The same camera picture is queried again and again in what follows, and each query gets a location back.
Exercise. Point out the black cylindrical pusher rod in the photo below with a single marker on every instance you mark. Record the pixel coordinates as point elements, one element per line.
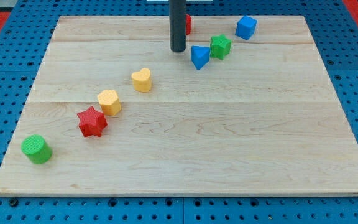
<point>177,19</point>

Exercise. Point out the red circle block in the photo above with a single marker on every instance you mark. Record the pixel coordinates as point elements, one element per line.
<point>188,24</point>

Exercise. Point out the blue triangle block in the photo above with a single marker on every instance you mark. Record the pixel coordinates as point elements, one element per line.
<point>199,56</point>

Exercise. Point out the green star block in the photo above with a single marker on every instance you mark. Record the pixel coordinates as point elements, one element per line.
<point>220,46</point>

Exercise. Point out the blue cube block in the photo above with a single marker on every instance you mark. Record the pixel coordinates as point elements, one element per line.
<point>246,27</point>

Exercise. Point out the yellow heart block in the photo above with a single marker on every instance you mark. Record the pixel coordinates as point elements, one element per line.
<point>141,80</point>

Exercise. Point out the yellow hexagon block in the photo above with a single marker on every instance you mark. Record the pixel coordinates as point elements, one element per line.
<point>109,102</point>

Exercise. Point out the wooden board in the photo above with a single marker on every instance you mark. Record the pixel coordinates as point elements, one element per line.
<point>264,122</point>

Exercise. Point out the red star block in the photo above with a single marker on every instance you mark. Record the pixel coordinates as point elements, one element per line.
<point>91,122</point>

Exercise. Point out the green cylinder block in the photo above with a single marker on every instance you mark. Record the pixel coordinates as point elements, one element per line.
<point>36,149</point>

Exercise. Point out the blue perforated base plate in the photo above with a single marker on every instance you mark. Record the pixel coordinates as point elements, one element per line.
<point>24,39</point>

